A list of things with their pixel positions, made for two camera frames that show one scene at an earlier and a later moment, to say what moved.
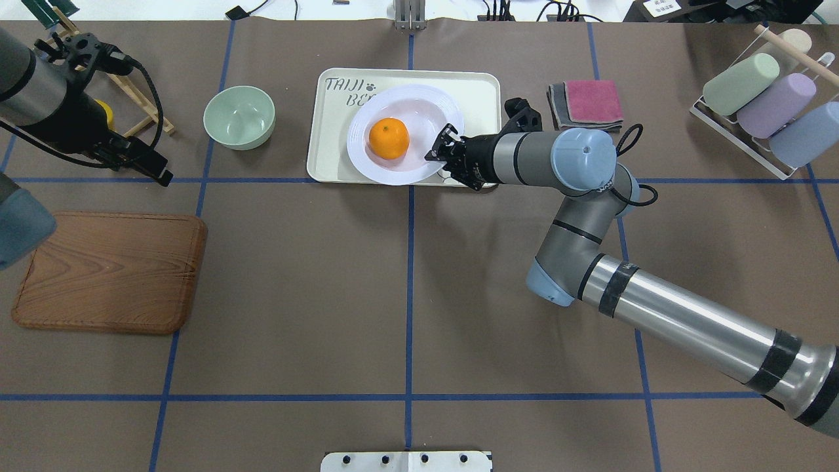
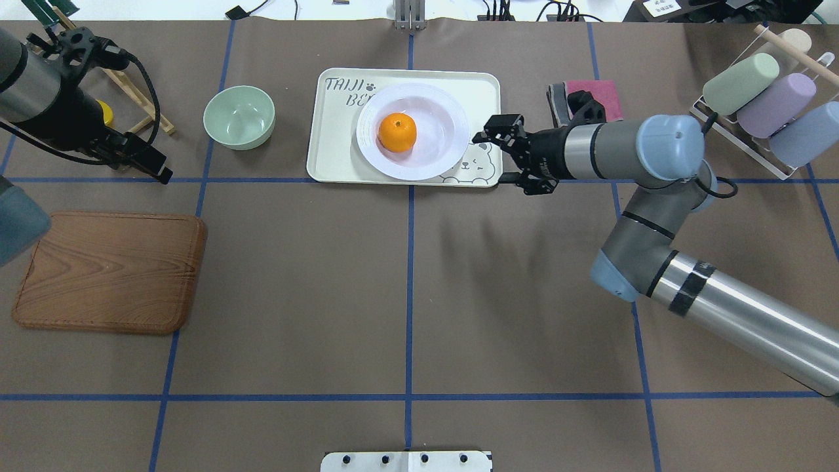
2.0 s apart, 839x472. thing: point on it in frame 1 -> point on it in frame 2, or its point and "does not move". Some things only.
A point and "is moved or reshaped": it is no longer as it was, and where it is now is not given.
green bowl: (240, 117) does not move
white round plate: (425, 110) is moved or reshaped
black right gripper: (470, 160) -> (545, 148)
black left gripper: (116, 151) does not move
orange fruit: (389, 138) is moved or reshaped
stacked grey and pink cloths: (586, 103) does not move
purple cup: (763, 112) does not move
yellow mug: (109, 114) does not move
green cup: (723, 94) does not move
